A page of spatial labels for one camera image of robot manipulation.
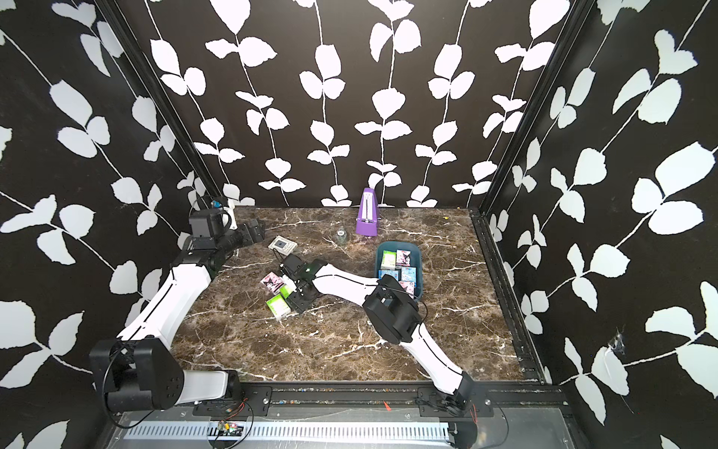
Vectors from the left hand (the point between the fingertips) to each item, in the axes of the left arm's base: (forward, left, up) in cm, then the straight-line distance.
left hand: (252, 220), depth 83 cm
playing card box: (+8, -3, -24) cm, 26 cm away
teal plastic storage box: (-2, -53, -22) cm, 58 cm away
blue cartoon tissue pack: (-6, -43, -22) cm, 49 cm away
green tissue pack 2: (-12, -8, -22) cm, 26 cm away
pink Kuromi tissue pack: (-1, -49, -22) cm, 53 cm away
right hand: (-14, -12, -23) cm, 29 cm away
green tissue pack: (-18, -6, -22) cm, 29 cm away
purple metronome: (+15, -36, -17) cm, 43 cm away
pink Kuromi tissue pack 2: (-9, -2, -23) cm, 24 cm away
